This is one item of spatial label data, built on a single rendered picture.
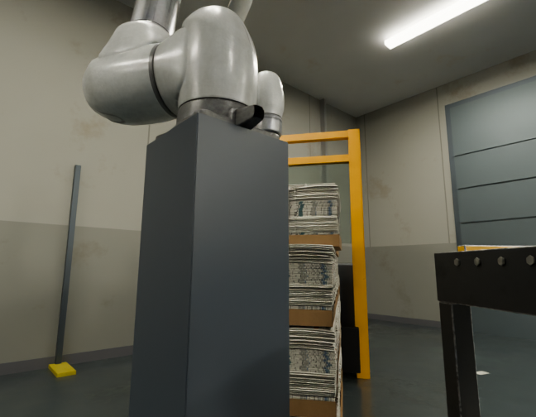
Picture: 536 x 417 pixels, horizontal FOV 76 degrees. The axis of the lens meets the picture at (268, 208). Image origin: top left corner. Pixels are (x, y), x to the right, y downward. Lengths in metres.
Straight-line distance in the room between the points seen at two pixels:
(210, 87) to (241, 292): 0.36
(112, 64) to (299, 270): 0.67
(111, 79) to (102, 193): 2.65
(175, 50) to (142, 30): 0.14
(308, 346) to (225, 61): 0.73
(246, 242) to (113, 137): 3.06
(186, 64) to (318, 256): 0.59
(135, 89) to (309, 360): 0.78
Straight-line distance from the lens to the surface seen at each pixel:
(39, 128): 3.44
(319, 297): 0.99
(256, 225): 0.59
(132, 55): 0.80
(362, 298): 2.68
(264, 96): 1.10
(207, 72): 0.67
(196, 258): 0.52
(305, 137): 2.90
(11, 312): 3.26
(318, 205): 1.29
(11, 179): 3.31
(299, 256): 0.99
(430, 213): 5.34
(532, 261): 0.76
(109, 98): 0.81
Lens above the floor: 0.76
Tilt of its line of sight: 10 degrees up
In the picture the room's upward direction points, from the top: straight up
